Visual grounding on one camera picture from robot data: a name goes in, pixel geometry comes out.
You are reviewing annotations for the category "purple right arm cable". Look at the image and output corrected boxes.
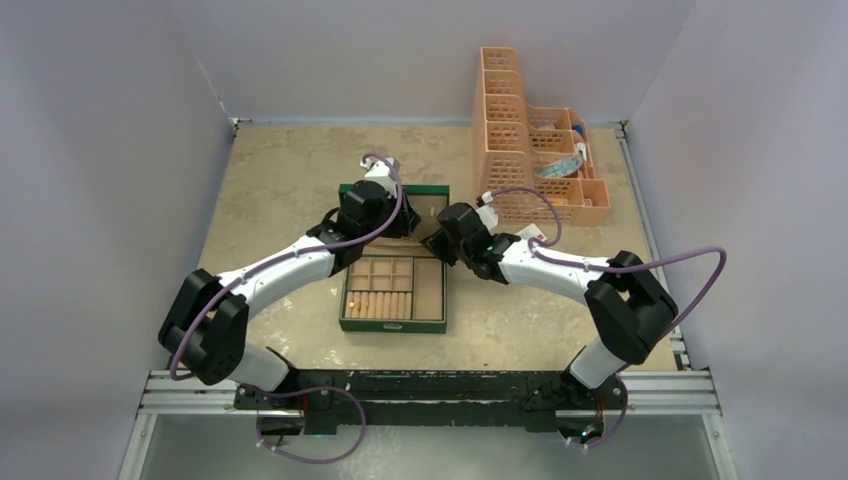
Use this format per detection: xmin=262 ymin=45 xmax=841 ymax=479
xmin=486 ymin=186 xmax=728 ymax=372

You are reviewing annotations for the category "green jewelry box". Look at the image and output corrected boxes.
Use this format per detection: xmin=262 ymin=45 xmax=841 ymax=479
xmin=339 ymin=185 xmax=450 ymax=335

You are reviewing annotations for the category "small white green box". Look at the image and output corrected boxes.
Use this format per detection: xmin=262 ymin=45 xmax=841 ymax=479
xmin=517 ymin=223 xmax=548 ymax=243

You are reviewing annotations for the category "orange plastic organizer rack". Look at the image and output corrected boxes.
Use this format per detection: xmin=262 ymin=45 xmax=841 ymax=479
xmin=471 ymin=47 xmax=611 ymax=227

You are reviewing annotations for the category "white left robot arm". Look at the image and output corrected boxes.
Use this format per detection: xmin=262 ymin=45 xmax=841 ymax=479
xmin=158 ymin=180 xmax=422 ymax=409

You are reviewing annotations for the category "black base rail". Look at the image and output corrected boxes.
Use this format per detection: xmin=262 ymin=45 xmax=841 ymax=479
xmin=235 ymin=352 xmax=625 ymax=439

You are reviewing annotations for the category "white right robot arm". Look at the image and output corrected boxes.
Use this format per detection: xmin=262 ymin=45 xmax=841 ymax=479
xmin=422 ymin=203 xmax=678 ymax=407

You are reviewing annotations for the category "clear tape roll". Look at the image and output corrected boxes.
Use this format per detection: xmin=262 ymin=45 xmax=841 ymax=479
xmin=534 ymin=154 xmax=585 ymax=178

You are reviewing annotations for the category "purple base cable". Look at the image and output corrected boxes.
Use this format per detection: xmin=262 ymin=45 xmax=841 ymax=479
xmin=255 ymin=388 xmax=368 ymax=466

